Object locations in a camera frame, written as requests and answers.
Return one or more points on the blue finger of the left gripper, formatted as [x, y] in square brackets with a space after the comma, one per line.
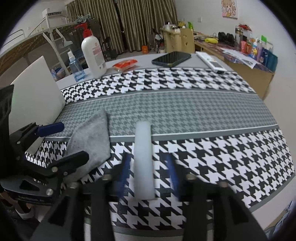
[51, 129]
[68, 165]

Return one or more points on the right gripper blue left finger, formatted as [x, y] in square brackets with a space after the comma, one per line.
[65, 219]

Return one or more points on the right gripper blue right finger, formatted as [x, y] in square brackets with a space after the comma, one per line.
[232, 220]

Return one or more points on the grey towel cloth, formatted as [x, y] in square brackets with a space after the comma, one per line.
[92, 137]

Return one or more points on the white foam stick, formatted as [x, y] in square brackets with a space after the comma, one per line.
[143, 164]

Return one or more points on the white styrofoam box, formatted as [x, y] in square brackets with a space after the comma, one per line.
[36, 101]

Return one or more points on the white lotion pump bottle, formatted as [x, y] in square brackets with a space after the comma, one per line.
[92, 52]

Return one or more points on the houndstooth table mat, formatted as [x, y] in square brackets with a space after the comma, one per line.
[215, 125]

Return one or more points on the metal bunk bed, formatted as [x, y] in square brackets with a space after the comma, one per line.
[43, 33]

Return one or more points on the black folding chair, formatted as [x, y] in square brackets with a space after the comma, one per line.
[108, 52]

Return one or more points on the red snack packet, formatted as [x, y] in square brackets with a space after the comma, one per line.
[124, 65]

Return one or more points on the white air conditioner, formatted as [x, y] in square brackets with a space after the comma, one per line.
[49, 13]

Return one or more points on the orange box on floor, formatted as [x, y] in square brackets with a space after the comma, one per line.
[145, 49]

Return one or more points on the brown curtains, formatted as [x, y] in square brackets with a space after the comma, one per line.
[129, 24]

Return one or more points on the wooden desk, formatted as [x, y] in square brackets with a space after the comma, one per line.
[257, 75]

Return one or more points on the black smartphone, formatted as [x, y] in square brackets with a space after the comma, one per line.
[171, 59]

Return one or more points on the white remote control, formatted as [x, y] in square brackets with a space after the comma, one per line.
[211, 62]

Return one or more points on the white papers on desk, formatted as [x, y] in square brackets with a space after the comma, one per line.
[250, 62]

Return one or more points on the smiley wooden chair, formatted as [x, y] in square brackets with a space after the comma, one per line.
[187, 40]

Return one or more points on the toiletry bottles group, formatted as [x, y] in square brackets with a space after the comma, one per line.
[258, 49]

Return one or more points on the yellow object on desk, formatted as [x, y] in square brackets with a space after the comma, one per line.
[211, 40]

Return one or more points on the black bag on desk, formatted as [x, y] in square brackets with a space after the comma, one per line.
[227, 39]

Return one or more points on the cartoon girl poster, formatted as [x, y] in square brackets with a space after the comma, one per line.
[229, 9]

